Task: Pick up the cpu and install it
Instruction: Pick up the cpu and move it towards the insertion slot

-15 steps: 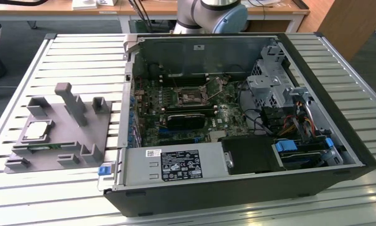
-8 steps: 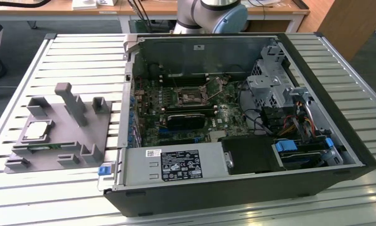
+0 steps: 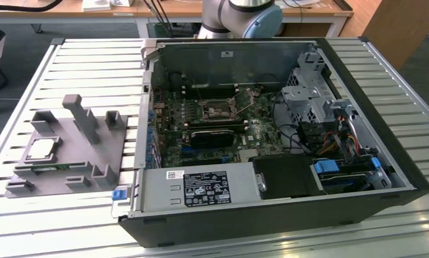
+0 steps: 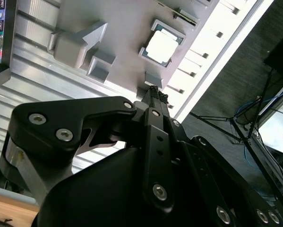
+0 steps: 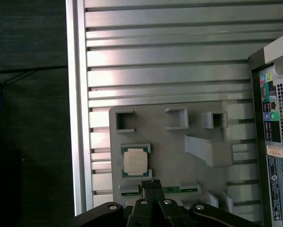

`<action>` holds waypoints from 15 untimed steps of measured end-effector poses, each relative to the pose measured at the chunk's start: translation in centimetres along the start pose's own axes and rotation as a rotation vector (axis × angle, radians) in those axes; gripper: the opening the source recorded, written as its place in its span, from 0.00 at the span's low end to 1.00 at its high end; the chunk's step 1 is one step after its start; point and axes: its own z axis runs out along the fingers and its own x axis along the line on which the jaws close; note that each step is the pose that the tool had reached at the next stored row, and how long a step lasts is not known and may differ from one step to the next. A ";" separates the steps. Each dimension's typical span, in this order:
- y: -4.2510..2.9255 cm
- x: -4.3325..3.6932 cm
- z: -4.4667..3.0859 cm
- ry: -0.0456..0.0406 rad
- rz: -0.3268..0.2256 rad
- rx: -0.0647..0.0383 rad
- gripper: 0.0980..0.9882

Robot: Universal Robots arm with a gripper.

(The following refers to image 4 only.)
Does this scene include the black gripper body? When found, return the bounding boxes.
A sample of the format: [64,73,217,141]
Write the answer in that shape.
[32,148,217,227]

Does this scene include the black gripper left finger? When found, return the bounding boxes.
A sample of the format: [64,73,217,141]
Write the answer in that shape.
[0,86,176,211]

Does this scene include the silver CPU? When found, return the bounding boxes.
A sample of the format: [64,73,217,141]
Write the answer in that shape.
[141,27,181,68]

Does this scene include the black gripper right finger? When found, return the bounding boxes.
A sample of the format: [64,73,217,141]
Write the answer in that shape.
[158,90,283,227]

